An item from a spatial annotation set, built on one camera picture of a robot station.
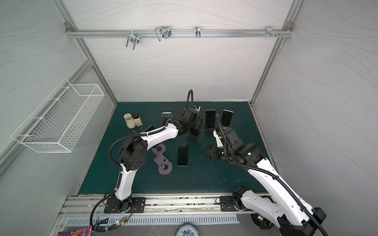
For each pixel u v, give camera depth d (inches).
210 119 37.7
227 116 37.5
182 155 35.7
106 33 30.7
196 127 33.1
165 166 32.3
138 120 39.5
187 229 26.1
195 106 31.6
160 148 36.8
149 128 32.2
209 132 41.4
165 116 37.6
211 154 23.8
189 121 28.5
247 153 18.2
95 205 25.6
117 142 19.4
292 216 14.9
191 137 40.0
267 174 16.7
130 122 39.1
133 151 20.6
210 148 24.2
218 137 21.9
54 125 26.1
